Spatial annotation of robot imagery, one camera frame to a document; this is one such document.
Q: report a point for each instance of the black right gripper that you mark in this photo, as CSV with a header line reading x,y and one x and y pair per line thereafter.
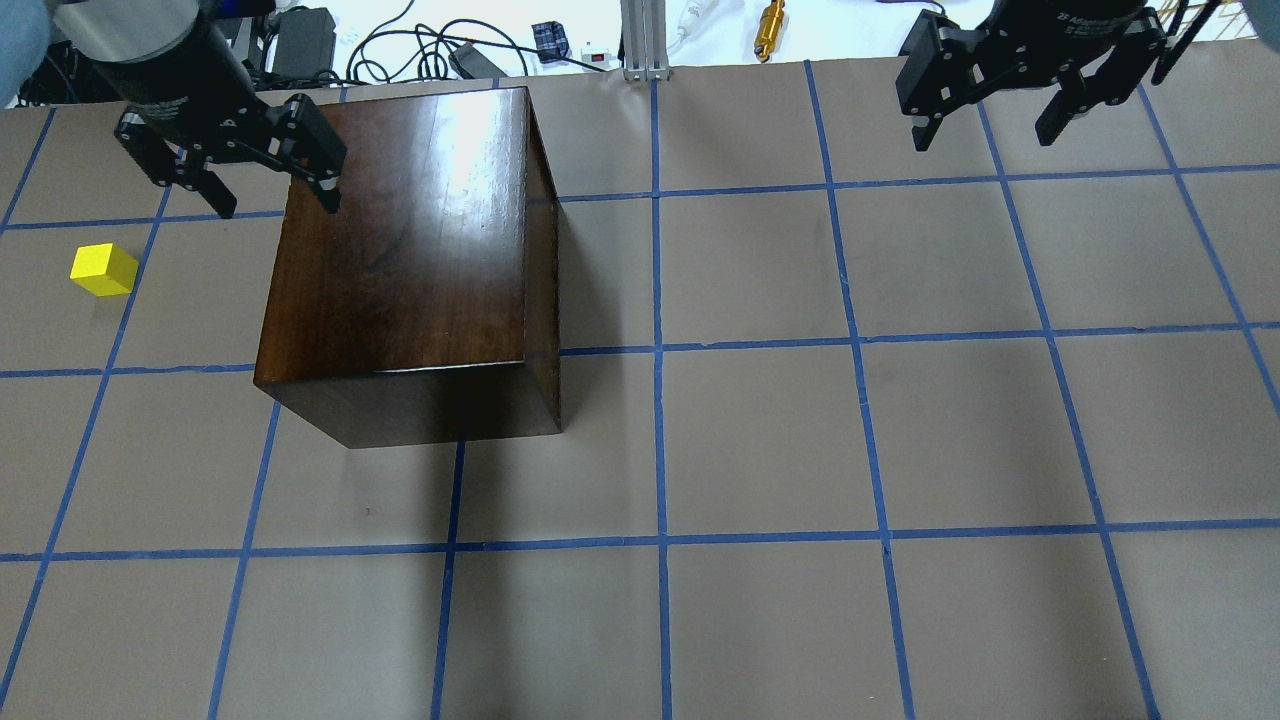
x,y
1080,35

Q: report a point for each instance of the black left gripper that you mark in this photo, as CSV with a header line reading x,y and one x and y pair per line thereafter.
x,y
178,88

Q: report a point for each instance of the yellow cube block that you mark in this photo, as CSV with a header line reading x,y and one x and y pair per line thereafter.
x,y
104,270

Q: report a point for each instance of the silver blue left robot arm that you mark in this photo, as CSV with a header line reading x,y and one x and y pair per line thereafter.
x,y
112,30

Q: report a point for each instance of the dark wooden drawer box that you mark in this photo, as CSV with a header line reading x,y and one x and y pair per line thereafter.
x,y
426,308

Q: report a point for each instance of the black laptop charger brick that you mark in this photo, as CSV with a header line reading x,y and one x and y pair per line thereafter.
x,y
304,41

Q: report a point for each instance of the brass cylinder tool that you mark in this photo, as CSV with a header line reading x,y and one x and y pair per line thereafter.
x,y
769,31

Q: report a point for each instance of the aluminium frame post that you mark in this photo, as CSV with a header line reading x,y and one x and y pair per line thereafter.
x,y
644,53

